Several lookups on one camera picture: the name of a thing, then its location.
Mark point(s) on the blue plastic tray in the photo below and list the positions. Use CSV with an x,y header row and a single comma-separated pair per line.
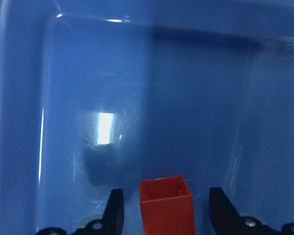
x,y
101,94

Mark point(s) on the red block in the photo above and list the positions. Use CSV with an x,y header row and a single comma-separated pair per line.
x,y
167,206

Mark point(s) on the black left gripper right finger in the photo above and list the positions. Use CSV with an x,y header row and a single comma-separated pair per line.
x,y
227,221

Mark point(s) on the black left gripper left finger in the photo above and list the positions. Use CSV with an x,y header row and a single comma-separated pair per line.
x,y
112,220

